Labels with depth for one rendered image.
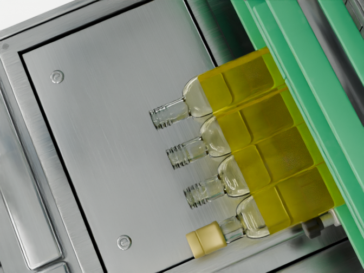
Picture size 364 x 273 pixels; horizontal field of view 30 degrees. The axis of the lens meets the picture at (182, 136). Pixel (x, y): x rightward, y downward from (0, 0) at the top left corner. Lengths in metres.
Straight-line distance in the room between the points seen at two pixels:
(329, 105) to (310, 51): 0.07
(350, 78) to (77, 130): 0.45
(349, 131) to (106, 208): 0.41
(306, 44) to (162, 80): 0.33
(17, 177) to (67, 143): 0.09
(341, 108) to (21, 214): 0.51
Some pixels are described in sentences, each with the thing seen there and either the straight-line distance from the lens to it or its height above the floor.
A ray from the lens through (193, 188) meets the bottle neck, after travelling 0.88.
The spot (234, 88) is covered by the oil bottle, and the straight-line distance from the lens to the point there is 0.89.
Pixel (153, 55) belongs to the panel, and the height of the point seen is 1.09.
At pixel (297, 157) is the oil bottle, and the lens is 0.88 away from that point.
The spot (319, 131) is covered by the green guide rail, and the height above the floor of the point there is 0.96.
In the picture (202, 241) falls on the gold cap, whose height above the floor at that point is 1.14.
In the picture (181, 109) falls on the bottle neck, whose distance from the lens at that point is 0.90.
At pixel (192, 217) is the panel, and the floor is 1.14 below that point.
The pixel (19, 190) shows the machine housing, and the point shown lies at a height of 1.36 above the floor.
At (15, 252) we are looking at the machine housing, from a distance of 1.07.
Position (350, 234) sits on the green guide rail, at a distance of 0.93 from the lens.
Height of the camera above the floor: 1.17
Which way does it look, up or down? 3 degrees down
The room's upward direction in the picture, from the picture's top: 113 degrees counter-clockwise
